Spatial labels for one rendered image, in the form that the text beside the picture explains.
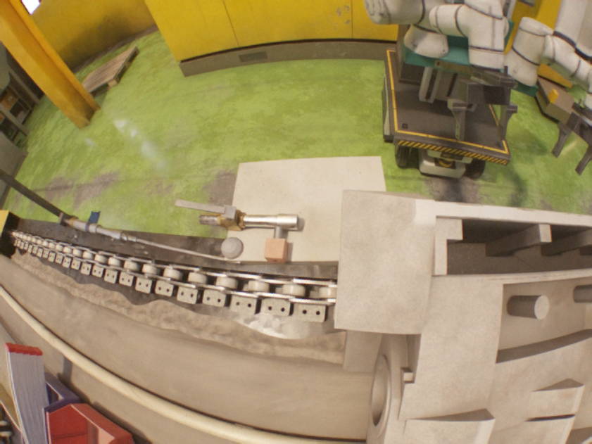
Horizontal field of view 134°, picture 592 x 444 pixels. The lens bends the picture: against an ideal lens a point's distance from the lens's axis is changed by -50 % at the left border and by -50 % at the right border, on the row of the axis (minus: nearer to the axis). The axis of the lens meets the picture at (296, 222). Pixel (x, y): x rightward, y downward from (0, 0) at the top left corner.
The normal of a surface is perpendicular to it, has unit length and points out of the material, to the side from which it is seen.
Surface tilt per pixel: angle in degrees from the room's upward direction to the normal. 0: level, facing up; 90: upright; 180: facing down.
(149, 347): 0
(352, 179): 0
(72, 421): 88
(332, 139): 0
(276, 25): 90
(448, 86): 90
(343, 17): 90
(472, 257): 10
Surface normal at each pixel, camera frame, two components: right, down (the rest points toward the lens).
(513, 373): -0.16, -0.24
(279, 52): -0.11, 0.91
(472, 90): -0.13, 0.68
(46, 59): 0.98, 0.04
